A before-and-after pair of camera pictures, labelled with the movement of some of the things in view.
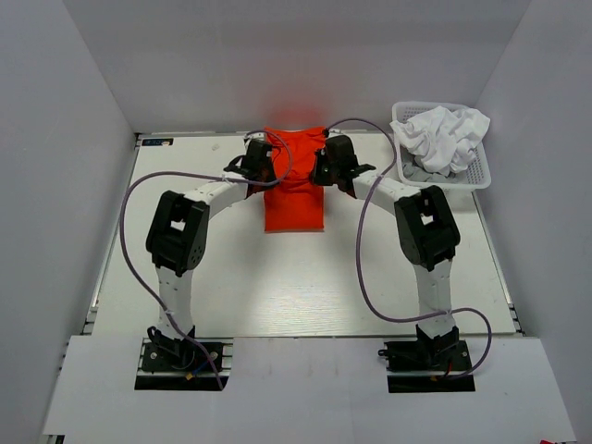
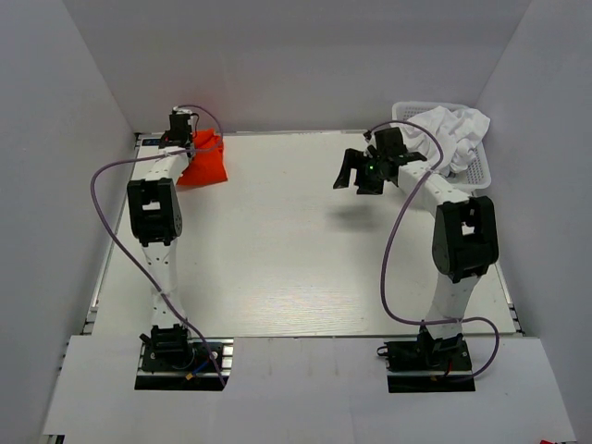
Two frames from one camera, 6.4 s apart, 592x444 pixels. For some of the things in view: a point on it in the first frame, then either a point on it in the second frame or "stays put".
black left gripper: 272,172 to 166,132
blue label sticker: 157,141 stays put
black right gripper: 316,176 to 357,159
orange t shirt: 294,203 to 208,164
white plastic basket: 477,176 stays put
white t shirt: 443,138 stays put
